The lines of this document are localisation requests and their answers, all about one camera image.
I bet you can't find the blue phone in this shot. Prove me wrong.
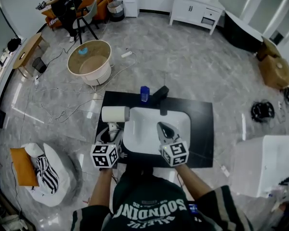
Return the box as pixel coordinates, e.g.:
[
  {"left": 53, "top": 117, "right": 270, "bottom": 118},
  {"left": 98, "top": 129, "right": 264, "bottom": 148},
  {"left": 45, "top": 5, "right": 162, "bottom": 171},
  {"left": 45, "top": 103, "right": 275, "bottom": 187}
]
[{"left": 187, "top": 202, "right": 199, "bottom": 218}]

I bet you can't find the black faucet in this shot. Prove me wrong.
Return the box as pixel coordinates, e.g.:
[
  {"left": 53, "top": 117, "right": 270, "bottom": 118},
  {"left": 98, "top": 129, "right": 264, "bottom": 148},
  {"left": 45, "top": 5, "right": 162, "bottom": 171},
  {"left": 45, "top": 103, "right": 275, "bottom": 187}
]
[{"left": 152, "top": 85, "right": 171, "bottom": 116}]

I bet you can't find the white vanity cabinet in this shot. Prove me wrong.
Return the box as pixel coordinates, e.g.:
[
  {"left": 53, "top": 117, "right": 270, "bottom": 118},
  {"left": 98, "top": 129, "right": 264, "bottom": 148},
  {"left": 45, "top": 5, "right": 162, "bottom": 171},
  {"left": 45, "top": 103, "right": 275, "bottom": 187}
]
[{"left": 169, "top": 0, "right": 226, "bottom": 35}]

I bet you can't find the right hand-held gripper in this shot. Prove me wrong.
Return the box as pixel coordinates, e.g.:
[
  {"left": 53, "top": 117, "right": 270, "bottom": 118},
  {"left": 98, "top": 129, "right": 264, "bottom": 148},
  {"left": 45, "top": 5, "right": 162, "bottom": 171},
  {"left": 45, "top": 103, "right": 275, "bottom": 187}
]
[{"left": 156, "top": 121, "right": 190, "bottom": 167}]

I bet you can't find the person's left forearm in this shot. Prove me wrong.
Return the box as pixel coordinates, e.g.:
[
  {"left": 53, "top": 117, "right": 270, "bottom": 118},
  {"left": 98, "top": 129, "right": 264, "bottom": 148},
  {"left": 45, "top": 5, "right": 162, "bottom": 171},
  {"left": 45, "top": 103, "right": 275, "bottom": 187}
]
[{"left": 88, "top": 167, "right": 114, "bottom": 209}]

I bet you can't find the round glass-top side table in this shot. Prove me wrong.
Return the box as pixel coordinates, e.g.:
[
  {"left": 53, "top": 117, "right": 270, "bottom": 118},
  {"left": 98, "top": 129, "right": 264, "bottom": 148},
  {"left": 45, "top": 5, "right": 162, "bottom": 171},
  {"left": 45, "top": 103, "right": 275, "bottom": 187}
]
[{"left": 66, "top": 39, "right": 113, "bottom": 87}]

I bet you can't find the white beanbag seat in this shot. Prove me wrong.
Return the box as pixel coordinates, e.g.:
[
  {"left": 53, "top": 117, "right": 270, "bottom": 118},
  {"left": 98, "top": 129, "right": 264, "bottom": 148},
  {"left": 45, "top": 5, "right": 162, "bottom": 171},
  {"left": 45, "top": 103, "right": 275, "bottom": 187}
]
[{"left": 21, "top": 141, "right": 83, "bottom": 207}]

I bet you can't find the white water dispenser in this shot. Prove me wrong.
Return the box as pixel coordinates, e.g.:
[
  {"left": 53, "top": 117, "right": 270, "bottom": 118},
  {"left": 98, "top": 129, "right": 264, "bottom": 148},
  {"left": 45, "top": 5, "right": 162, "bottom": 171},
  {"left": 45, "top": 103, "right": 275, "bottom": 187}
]
[{"left": 122, "top": 0, "right": 140, "bottom": 18}]

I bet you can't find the white sink basin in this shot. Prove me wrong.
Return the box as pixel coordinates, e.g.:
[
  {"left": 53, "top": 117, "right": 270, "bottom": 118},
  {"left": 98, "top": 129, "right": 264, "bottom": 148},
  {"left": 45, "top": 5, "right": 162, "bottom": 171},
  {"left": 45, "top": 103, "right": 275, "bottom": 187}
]
[{"left": 122, "top": 106, "right": 191, "bottom": 156}]

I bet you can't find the white box cabinet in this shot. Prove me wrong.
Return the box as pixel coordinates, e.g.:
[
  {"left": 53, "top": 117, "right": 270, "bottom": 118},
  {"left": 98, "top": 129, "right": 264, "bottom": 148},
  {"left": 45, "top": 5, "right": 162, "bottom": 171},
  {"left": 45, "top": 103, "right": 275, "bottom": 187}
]
[{"left": 230, "top": 134, "right": 289, "bottom": 199}]

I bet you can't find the orange sofa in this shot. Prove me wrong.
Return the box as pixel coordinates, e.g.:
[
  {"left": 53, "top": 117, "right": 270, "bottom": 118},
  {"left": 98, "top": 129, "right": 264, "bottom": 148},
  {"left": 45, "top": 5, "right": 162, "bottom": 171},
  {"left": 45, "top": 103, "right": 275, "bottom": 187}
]
[{"left": 41, "top": 0, "right": 114, "bottom": 31}]

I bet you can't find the black white striped pillow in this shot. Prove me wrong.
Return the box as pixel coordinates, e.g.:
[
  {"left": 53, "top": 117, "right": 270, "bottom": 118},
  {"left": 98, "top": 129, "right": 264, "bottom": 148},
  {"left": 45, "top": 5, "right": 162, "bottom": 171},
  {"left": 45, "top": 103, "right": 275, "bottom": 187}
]
[{"left": 31, "top": 154, "right": 60, "bottom": 195}]

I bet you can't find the person's right forearm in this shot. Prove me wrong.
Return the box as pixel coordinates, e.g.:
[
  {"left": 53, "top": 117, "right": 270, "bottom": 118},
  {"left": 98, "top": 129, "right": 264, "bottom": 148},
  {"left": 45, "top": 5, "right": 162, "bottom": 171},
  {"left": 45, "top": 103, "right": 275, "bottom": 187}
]
[{"left": 175, "top": 164, "right": 213, "bottom": 202}]

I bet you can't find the black bathtub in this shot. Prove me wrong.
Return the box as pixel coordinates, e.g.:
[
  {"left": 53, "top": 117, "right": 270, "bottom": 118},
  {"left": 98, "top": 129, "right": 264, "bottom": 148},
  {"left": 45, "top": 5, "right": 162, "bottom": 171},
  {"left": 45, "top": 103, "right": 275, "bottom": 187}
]
[{"left": 223, "top": 10, "right": 265, "bottom": 53}]

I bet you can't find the grey chair with black legs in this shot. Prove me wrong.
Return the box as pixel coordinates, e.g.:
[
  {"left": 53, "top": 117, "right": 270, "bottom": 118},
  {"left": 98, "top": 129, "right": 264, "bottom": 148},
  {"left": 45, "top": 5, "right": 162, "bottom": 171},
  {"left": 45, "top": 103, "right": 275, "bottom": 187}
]
[{"left": 72, "top": 0, "right": 100, "bottom": 45}]

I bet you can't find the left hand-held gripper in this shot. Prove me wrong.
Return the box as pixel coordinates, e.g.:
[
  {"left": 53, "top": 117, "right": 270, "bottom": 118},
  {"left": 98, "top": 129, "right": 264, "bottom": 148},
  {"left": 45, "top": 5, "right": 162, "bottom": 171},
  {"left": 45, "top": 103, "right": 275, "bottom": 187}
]
[{"left": 90, "top": 127, "right": 124, "bottom": 170}]

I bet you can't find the black sink counter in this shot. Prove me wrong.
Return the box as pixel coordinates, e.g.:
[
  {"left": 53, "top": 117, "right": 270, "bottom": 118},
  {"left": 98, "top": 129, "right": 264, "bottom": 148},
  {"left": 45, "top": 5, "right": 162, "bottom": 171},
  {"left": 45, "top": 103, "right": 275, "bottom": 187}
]
[{"left": 94, "top": 90, "right": 214, "bottom": 168}]

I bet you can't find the person's dark green shirt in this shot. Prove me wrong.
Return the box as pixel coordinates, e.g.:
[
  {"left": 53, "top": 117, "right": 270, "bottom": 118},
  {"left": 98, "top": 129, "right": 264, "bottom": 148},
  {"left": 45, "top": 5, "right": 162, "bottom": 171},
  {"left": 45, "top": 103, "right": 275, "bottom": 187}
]
[{"left": 70, "top": 169, "right": 255, "bottom": 231}]

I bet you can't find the black mesh waste bin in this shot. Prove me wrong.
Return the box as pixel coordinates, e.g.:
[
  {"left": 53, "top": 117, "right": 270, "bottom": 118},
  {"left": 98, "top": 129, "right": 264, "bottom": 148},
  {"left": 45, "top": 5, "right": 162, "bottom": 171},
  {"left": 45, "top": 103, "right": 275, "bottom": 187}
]
[{"left": 32, "top": 56, "right": 48, "bottom": 74}]

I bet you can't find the blue bottle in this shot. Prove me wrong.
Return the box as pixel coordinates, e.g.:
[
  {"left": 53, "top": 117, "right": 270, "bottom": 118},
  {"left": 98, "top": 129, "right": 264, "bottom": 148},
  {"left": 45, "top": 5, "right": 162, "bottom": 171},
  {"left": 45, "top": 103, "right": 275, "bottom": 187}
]
[{"left": 140, "top": 86, "right": 150, "bottom": 103}]

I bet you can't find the long white cable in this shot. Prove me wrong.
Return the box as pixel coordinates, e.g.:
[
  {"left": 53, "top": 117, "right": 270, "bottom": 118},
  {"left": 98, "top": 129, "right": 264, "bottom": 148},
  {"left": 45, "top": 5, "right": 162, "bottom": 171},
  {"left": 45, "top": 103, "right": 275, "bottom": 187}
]
[{"left": 31, "top": 51, "right": 138, "bottom": 124}]

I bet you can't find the black bag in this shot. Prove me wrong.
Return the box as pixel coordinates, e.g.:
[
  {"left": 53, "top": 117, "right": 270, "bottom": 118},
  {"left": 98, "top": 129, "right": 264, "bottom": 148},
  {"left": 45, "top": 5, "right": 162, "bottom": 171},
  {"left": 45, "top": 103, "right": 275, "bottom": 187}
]
[{"left": 7, "top": 38, "right": 23, "bottom": 52}]

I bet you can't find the brown cardboard box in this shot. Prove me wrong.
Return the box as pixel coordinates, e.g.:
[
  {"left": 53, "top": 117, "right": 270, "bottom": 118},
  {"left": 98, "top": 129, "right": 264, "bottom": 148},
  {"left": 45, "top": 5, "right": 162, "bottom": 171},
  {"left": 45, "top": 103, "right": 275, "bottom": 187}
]
[{"left": 256, "top": 36, "right": 289, "bottom": 90}]

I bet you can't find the woven laundry basket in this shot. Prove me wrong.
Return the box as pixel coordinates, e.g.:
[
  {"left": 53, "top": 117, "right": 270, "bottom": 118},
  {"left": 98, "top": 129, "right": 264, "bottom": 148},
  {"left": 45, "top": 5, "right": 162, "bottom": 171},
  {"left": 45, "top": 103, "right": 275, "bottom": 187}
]
[{"left": 106, "top": 0, "right": 125, "bottom": 22}]

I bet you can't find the orange cushion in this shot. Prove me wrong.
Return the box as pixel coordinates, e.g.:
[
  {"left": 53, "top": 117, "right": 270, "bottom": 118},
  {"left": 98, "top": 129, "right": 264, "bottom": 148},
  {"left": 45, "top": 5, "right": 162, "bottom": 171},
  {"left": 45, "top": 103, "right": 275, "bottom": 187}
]
[{"left": 10, "top": 147, "right": 40, "bottom": 187}]

